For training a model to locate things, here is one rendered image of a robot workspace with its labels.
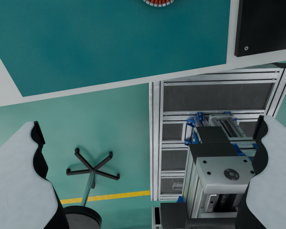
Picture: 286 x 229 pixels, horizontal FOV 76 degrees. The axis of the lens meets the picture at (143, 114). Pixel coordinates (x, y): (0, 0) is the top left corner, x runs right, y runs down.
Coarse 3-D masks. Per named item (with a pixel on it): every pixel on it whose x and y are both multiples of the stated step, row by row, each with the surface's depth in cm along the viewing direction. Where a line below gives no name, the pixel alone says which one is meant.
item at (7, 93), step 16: (0, 64) 51; (224, 64) 51; (240, 64) 51; (256, 64) 51; (0, 80) 54; (128, 80) 54; (144, 80) 54; (160, 80) 54; (0, 96) 57; (16, 96) 57; (32, 96) 57; (48, 96) 57
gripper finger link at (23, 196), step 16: (32, 128) 10; (16, 144) 9; (32, 144) 9; (0, 160) 8; (16, 160) 8; (32, 160) 8; (0, 176) 7; (16, 176) 7; (32, 176) 7; (0, 192) 6; (16, 192) 6; (32, 192) 6; (48, 192) 6; (0, 208) 6; (16, 208) 6; (32, 208) 6; (48, 208) 6; (0, 224) 6; (16, 224) 6; (32, 224) 6; (48, 224) 6; (64, 224) 6
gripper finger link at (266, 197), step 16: (256, 128) 10; (272, 128) 9; (272, 144) 8; (256, 160) 9; (272, 160) 7; (256, 176) 7; (272, 176) 7; (256, 192) 6; (272, 192) 6; (240, 208) 7; (256, 208) 6; (272, 208) 6; (240, 224) 6; (256, 224) 6; (272, 224) 5
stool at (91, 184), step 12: (108, 156) 166; (96, 168) 173; (84, 192) 155; (84, 204) 146; (72, 216) 127; (84, 216) 127; (96, 216) 131; (72, 228) 136; (84, 228) 136; (96, 228) 136
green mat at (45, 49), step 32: (0, 0) 43; (32, 0) 43; (64, 0) 43; (96, 0) 43; (128, 0) 43; (192, 0) 43; (224, 0) 43; (0, 32) 47; (32, 32) 47; (64, 32) 47; (96, 32) 47; (128, 32) 47; (160, 32) 47; (192, 32) 47; (224, 32) 47; (32, 64) 51; (64, 64) 51; (96, 64) 51; (128, 64) 51; (160, 64) 51; (192, 64) 51
